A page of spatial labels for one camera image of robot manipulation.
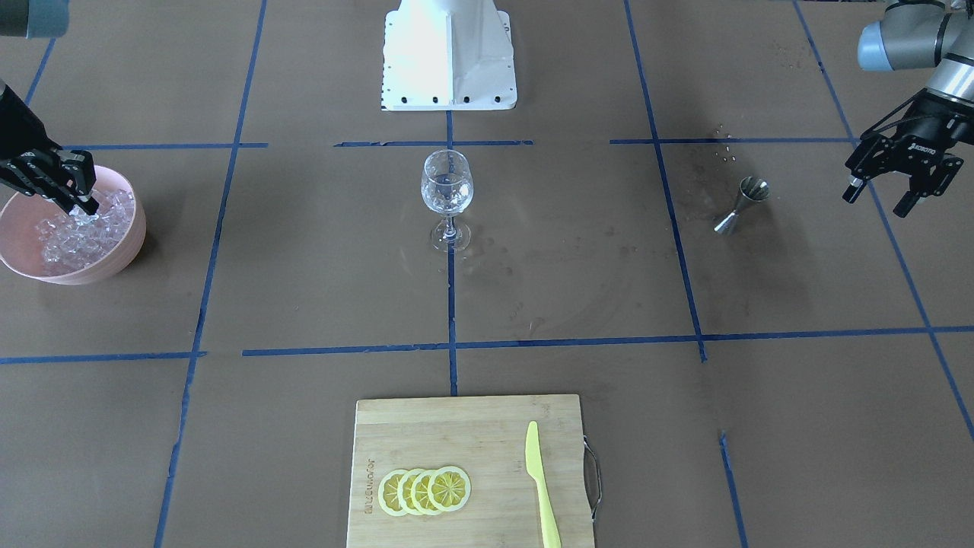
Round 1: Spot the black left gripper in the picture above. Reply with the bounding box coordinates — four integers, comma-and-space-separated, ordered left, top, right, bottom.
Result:
842, 89, 973, 218

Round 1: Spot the clear ice cubes pile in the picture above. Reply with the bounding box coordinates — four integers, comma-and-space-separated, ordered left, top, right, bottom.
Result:
34, 190, 135, 276

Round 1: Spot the pink bowl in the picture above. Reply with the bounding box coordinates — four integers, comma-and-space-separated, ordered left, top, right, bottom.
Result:
1, 165, 146, 285

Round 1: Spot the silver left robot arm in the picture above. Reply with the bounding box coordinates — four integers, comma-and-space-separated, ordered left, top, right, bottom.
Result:
843, 1, 973, 218

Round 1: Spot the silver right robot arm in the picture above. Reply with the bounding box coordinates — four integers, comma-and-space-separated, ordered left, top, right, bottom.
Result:
1, 1, 100, 215

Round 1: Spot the steel cocktail jigger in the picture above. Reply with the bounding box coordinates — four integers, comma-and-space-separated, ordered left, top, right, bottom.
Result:
714, 176, 770, 234

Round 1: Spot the lemon slice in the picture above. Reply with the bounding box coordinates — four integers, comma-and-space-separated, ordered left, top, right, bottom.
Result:
410, 470, 441, 516
396, 468, 425, 515
378, 469, 408, 517
427, 465, 472, 512

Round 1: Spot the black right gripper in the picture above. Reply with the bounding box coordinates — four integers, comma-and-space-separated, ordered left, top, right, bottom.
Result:
1, 83, 100, 215

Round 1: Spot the yellow plastic knife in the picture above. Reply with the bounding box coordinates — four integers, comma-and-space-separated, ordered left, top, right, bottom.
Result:
524, 420, 562, 547

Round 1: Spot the clear wine glass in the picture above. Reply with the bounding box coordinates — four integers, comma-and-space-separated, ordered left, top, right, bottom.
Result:
420, 149, 474, 253

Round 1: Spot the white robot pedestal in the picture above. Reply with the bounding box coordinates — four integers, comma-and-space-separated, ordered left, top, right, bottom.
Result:
380, 1, 518, 112

